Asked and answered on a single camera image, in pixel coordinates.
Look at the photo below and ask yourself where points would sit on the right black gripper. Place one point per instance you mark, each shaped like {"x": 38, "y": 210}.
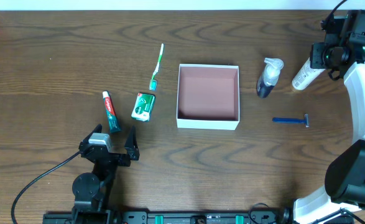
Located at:
{"x": 318, "y": 55}

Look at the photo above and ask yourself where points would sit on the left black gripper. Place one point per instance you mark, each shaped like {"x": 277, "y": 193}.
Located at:
{"x": 113, "y": 157}

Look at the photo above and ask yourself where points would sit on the white conditioner tube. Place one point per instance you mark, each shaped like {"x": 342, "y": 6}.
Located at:
{"x": 305, "y": 76}

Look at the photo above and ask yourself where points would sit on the clear pump bottle blue liquid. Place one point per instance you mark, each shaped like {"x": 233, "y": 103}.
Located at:
{"x": 269, "y": 77}

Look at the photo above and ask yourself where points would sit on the blue disposable razor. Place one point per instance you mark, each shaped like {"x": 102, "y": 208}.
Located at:
{"x": 304, "y": 121}

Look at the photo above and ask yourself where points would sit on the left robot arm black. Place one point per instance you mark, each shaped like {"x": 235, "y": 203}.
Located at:
{"x": 92, "y": 189}

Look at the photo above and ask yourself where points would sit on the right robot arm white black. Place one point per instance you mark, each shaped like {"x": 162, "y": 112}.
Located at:
{"x": 343, "y": 192}

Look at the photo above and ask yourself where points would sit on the red green toothpaste tube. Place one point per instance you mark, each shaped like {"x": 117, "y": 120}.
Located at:
{"x": 111, "y": 114}

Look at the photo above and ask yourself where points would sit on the green white soap box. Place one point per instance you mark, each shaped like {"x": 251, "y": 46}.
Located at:
{"x": 143, "y": 107}

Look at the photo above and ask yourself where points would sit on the green white toothbrush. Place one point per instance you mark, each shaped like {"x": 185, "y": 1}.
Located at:
{"x": 153, "y": 81}

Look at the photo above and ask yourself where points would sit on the white box with pink interior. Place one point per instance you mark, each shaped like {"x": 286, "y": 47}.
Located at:
{"x": 208, "y": 97}

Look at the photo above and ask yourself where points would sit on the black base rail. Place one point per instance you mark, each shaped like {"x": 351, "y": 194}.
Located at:
{"x": 261, "y": 216}

